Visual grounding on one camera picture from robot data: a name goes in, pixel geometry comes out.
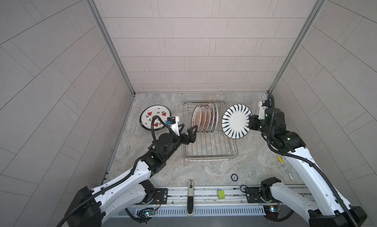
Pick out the metal wire dish rack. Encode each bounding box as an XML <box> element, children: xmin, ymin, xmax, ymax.
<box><xmin>182</xmin><ymin>101</ymin><xmax>238</xmax><ymax>161</ymax></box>

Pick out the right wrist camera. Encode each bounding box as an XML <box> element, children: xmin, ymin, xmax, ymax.
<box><xmin>258</xmin><ymin>100</ymin><xmax>268</xmax><ymax>120</ymax></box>

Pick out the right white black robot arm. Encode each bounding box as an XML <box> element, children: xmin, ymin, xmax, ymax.
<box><xmin>248</xmin><ymin>108</ymin><xmax>367</xmax><ymax>227</ymax></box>

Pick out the strawberry pattern white plate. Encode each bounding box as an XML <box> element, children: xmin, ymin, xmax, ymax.
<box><xmin>139</xmin><ymin>105</ymin><xmax>172</xmax><ymax>131</ymax></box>

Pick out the left green circuit board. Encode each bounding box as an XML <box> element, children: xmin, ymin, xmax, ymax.
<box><xmin>137</xmin><ymin>208</ymin><xmax>155</xmax><ymax>219</ymax></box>

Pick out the aluminium front rail frame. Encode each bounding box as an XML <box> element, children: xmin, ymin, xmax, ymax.
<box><xmin>102</xmin><ymin>184</ymin><xmax>339</xmax><ymax>227</ymax></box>

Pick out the green circuit board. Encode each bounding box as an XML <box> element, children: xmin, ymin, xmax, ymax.
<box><xmin>137</xmin><ymin>208</ymin><xmax>155</xmax><ymax>219</ymax></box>
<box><xmin>263</xmin><ymin>205</ymin><xmax>281</xmax><ymax>220</ymax></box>

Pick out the yellow tipped pen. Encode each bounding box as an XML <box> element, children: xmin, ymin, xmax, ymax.
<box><xmin>277</xmin><ymin>156</ymin><xmax>294</xmax><ymax>181</ymax></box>

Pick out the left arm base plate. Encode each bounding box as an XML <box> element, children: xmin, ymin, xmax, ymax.
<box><xmin>143</xmin><ymin>188</ymin><xmax>168</xmax><ymax>205</ymax></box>

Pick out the black silver handheld scanner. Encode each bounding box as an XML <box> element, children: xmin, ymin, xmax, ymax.
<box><xmin>187</xmin><ymin>179</ymin><xmax>194</xmax><ymax>216</ymax></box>

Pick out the green cube block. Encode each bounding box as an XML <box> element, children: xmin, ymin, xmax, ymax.
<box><xmin>218</xmin><ymin>190</ymin><xmax>225</xmax><ymax>200</ymax></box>

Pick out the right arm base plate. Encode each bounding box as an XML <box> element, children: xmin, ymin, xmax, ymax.
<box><xmin>243</xmin><ymin>186</ymin><xmax>274</xmax><ymax>203</ymax></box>

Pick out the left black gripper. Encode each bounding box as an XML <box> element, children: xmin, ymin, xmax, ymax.
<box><xmin>161</xmin><ymin>123</ymin><xmax>197</xmax><ymax>161</ymax></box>

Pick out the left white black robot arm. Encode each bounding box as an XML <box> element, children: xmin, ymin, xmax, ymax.
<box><xmin>58</xmin><ymin>124</ymin><xmax>198</xmax><ymax>227</ymax></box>

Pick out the blue striped white plate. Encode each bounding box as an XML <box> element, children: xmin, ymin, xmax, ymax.
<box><xmin>221</xmin><ymin>104</ymin><xmax>252</xmax><ymax>140</ymax></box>

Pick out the red patterned plate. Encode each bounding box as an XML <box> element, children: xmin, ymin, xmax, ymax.
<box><xmin>191</xmin><ymin>105</ymin><xmax>201</xmax><ymax>131</ymax></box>
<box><xmin>198</xmin><ymin>105</ymin><xmax>206</xmax><ymax>132</ymax></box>

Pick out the red rimmed plate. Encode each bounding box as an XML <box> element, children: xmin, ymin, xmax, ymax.
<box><xmin>202</xmin><ymin>104</ymin><xmax>211</xmax><ymax>132</ymax></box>
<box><xmin>210</xmin><ymin>102</ymin><xmax>219</xmax><ymax>133</ymax></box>

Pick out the right green circuit board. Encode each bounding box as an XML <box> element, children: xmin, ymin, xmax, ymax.
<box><xmin>263</xmin><ymin>205</ymin><xmax>281</xmax><ymax>220</ymax></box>

